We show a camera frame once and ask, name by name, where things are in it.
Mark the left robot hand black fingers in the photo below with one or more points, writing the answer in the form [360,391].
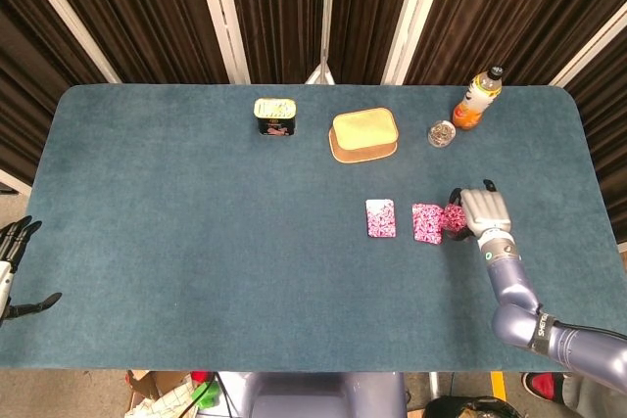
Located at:
[17,242]

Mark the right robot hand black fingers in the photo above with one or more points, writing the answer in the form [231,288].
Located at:
[487,212]

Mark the small clear glass jar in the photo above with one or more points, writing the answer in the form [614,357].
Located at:
[442,134]

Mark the orange drink bottle black cap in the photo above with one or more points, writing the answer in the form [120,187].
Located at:
[474,105]

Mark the dark brown curtain panel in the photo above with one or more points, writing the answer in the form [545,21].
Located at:
[367,12]
[142,12]
[607,134]
[279,12]
[29,70]
[514,7]

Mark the yellow sponge block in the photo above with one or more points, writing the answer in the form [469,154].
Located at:
[363,131]

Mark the white table leg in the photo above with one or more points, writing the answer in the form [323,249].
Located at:
[433,384]

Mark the red and black shoe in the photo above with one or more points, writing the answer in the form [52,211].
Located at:
[544,386]

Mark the blue felt table cover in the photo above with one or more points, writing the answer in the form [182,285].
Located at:
[220,251]

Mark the cardboard box with paper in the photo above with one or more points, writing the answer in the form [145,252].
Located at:
[157,396]

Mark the small red object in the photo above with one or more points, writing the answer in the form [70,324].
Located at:
[199,376]

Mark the black tin can yellow lid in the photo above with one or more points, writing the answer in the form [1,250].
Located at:
[274,117]

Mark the green plastic object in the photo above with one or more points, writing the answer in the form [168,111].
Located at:
[206,396]

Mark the lavender robot torso base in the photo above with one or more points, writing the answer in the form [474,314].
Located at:
[323,396]

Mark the thin white stand pole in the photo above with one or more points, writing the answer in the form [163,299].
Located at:
[326,21]

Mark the white frame post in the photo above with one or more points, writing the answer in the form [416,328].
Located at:
[414,16]
[223,16]
[68,16]
[588,51]

